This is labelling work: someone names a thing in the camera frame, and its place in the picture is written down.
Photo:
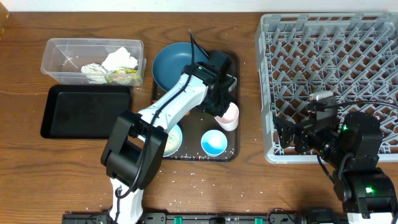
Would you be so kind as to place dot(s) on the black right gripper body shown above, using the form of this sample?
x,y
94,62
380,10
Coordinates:
x,y
293,135

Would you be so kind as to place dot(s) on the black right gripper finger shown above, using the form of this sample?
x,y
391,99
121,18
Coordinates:
x,y
286,134
281,122

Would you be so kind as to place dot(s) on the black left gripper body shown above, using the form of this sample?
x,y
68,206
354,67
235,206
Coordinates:
x,y
216,106

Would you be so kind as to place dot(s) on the pink plastic cup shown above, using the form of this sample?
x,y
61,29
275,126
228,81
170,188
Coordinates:
x,y
229,121

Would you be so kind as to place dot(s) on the small light blue cup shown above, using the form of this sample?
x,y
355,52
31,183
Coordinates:
x,y
214,143

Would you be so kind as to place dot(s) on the dark blue plate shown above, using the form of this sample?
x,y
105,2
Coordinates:
x,y
169,64

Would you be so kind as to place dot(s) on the light blue rice bowl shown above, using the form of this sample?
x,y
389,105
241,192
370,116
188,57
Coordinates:
x,y
177,130

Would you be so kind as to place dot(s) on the pile of white rice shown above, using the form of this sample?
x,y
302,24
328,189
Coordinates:
x,y
172,144

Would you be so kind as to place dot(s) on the yellow green snack wrapper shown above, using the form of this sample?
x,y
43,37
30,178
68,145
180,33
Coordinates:
x,y
123,76

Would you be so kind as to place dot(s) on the white paper napkin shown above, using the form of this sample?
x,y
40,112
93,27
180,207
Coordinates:
x,y
119,59

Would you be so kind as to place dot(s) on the grey paper ball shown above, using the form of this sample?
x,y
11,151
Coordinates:
x,y
95,73

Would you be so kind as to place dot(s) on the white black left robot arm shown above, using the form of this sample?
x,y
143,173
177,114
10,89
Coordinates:
x,y
135,148

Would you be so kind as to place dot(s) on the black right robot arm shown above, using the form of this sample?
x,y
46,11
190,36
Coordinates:
x,y
351,148

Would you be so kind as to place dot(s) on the grey dishwasher rack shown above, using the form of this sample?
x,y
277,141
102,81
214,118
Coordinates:
x,y
353,55

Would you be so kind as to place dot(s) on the black waste tray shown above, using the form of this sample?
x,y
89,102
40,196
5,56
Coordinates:
x,y
83,111

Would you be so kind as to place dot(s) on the clear plastic waste bin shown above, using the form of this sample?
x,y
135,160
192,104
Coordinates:
x,y
64,57

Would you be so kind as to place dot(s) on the black rail at table edge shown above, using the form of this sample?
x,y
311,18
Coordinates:
x,y
276,216

